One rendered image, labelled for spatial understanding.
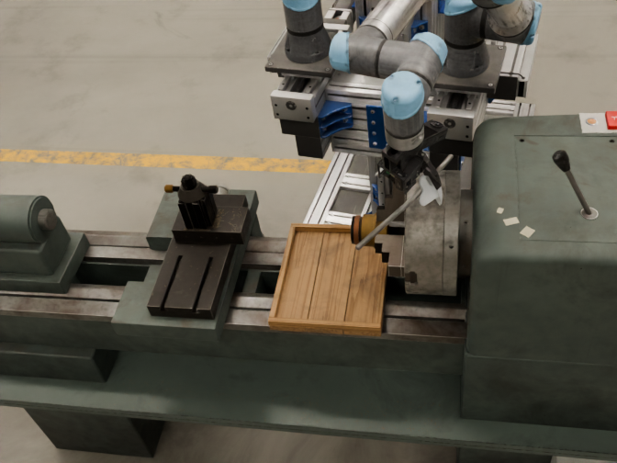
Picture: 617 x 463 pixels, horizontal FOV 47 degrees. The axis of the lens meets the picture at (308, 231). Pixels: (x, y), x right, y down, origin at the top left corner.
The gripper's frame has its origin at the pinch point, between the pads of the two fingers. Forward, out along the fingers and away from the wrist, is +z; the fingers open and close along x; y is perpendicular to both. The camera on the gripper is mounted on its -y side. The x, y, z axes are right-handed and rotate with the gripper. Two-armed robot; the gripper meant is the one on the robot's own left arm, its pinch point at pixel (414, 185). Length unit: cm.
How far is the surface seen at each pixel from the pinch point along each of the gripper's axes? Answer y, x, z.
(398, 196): -4.2, -8.8, 18.5
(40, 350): 86, -80, 61
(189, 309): 49, -37, 33
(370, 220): 3.8, -11.8, 22.5
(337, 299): 20.2, -12.1, 43.6
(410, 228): 3.8, 1.4, 12.5
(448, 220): -2.6, 7.4, 11.7
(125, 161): -1, -203, 166
